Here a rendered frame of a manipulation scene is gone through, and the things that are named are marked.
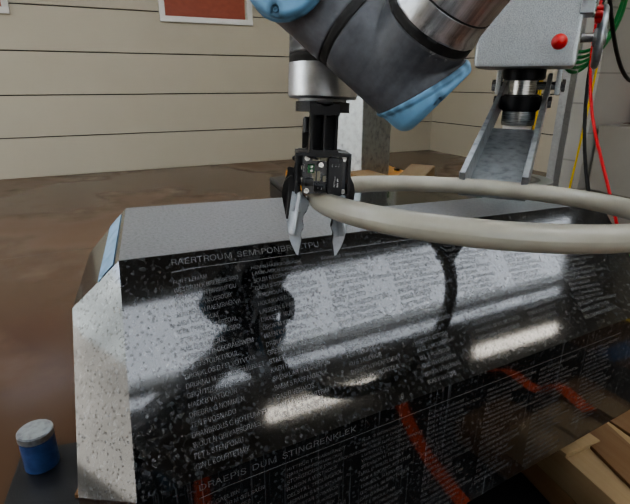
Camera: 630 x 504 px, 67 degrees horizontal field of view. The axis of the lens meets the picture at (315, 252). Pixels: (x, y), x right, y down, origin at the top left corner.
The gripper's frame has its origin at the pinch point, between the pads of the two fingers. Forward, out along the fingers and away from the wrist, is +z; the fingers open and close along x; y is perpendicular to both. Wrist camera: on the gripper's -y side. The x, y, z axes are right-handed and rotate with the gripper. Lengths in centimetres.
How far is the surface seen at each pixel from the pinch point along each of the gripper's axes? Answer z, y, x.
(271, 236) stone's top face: 3.5, -18.0, -7.1
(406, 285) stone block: 11.5, -14.3, 18.1
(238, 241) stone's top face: 3.9, -15.4, -12.9
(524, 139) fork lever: -15, -42, 50
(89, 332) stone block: 16.1, -3.5, -35.4
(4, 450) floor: 91, -69, -95
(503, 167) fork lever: -9, -30, 41
